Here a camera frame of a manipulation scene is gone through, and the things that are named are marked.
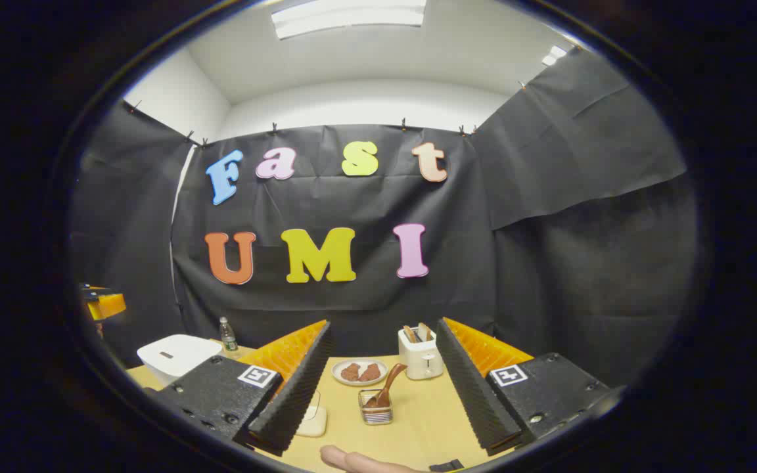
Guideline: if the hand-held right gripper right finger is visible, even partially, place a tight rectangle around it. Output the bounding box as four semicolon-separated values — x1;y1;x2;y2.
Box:
436;317;616;457

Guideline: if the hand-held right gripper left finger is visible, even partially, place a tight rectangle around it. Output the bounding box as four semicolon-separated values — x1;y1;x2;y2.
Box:
143;320;336;457

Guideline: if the clear container of rice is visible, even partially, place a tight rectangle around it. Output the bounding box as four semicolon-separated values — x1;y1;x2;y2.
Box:
294;391;328;438

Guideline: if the brown wooden spoon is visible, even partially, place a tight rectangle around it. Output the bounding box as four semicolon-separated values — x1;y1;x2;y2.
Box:
365;363;408;409

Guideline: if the white rice cooker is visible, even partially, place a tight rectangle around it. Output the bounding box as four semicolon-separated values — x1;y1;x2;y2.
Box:
137;334;223;388

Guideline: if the wire chopstick holder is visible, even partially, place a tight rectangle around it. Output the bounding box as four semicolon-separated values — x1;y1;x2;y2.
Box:
357;389;394;426

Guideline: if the white toaster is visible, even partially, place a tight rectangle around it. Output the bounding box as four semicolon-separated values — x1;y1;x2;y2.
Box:
397;327;445;380

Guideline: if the white round plate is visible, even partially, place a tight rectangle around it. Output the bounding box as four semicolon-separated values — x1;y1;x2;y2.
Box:
331;359;388;387

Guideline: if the clear water bottle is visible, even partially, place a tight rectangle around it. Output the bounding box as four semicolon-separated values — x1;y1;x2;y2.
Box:
219;317;240;355

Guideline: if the large ceiling light panel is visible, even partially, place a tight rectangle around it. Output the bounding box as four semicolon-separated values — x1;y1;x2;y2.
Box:
271;0;428;40

